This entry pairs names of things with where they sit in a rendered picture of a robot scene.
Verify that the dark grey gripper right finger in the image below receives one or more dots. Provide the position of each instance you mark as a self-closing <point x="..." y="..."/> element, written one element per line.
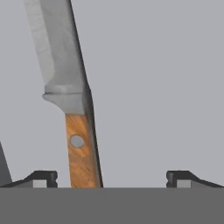
<point x="179" y="178"/>

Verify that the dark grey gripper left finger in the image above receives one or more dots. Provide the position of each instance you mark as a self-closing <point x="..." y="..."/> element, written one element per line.
<point x="43" y="178"/>

